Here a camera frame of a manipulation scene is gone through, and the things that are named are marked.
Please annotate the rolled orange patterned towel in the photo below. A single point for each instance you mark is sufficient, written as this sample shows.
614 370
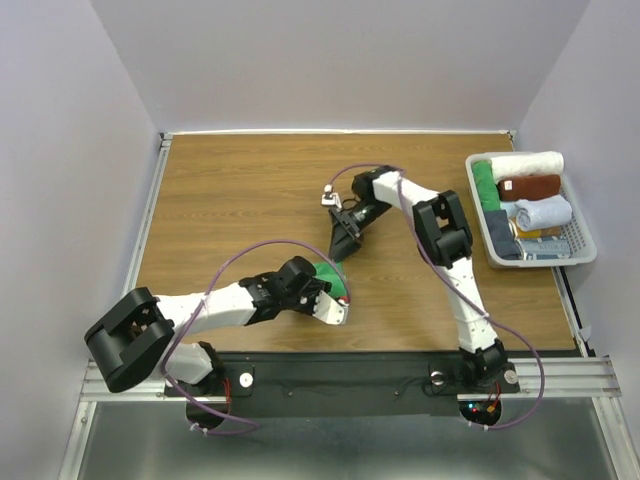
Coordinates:
534 234

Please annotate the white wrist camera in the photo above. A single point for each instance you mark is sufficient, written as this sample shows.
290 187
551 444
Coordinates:
329 310
330 198

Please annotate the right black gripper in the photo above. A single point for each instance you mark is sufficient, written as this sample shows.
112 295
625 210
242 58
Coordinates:
342 242

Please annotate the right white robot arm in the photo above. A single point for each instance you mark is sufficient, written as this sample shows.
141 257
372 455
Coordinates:
444 240

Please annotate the rolled light blue towel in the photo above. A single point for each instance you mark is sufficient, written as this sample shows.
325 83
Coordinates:
510 208

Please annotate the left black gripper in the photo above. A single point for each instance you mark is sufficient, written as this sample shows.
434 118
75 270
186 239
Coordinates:
314 286

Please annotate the rolled white towel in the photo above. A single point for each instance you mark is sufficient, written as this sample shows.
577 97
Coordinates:
528 164

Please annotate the green towel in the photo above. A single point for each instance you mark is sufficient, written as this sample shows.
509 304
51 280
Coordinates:
486 188
330 278

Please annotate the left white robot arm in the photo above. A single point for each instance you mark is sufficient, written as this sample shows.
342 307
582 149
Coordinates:
138 338

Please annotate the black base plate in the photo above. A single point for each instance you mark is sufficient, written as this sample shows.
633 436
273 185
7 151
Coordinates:
276 384

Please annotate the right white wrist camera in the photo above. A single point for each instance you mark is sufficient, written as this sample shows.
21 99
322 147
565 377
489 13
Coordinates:
330 198

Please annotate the light blue towel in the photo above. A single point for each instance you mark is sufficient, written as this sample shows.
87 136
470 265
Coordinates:
549 212
510 208

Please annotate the rolled dark blue towel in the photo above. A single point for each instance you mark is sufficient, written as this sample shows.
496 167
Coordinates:
510 247

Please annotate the white plastic basket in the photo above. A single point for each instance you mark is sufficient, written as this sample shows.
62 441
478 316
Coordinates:
582 248

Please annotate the rolled green towel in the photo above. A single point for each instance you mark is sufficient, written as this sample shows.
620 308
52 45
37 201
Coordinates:
486 188

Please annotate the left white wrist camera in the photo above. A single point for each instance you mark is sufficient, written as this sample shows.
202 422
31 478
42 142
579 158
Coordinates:
329 310

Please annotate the rolled brown towel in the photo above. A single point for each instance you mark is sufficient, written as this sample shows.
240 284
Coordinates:
531 188

